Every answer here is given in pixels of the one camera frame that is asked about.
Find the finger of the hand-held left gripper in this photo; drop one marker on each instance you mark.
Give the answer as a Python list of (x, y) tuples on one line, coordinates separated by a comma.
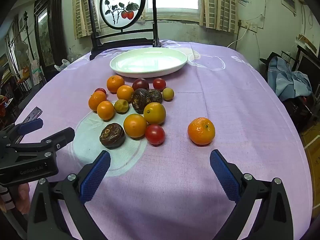
[(58, 137), (31, 126)]

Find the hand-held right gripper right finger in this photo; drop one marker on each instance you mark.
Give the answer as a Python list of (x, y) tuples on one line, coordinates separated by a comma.
[(225, 177)]

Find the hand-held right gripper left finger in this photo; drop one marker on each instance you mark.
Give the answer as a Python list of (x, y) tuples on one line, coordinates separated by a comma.
[(96, 177)]

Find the dark brown water chestnut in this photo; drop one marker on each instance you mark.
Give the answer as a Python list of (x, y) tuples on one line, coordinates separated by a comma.
[(155, 95), (112, 135)]

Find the large orange tangerine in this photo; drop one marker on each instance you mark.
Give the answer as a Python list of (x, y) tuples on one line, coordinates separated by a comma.
[(201, 131)]

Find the small orange tangerine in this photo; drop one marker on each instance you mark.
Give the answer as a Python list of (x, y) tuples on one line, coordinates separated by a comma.
[(105, 110), (115, 83), (125, 93), (135, 125), (97, 100)]

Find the small yellow-green fruit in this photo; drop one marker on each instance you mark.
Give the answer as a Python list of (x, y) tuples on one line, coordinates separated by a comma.
[(168, 94), (121, 106)]

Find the red cherry tomato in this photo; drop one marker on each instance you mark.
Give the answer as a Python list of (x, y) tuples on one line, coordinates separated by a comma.
[(155, 134), (159, 83)]

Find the yellow-green tangerine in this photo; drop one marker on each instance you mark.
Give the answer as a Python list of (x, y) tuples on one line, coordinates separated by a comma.
[(154, 113)]

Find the white oval plate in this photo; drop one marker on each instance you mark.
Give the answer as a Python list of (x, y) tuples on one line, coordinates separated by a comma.
[(148, 62)]

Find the person's left hand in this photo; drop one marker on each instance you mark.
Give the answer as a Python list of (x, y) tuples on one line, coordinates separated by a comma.
[(22, 197)]

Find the small printed card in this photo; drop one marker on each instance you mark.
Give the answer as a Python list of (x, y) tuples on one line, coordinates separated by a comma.
[(35, 113)]

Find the purple tablecloth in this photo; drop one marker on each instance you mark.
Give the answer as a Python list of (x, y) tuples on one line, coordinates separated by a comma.
[(175, 180)]

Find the small dark red tomato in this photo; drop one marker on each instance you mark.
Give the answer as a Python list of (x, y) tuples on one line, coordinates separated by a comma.
[(100, 90)]

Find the white plastic bag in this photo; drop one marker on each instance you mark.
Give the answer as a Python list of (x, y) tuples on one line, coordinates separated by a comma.
[(62, 65)]

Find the dark brown fruit pair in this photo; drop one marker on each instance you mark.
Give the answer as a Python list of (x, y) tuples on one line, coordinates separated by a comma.
[(141, 100)]

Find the dark red plum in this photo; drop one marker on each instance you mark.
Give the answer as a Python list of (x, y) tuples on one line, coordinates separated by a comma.
[(140, 84)]

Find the dark wooden framed cabinet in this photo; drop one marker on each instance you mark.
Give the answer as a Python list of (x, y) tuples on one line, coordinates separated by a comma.
[(53, 30)]

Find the blue cloth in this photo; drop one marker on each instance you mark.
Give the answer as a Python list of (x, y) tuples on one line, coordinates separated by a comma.
[(287, 80)]

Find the checked beige curtain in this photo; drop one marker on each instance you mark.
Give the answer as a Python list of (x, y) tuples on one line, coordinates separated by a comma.
[(217, 5), (82, 10)]

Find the white wall socket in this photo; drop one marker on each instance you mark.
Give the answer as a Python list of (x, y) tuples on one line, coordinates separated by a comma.
[(248, 26)]

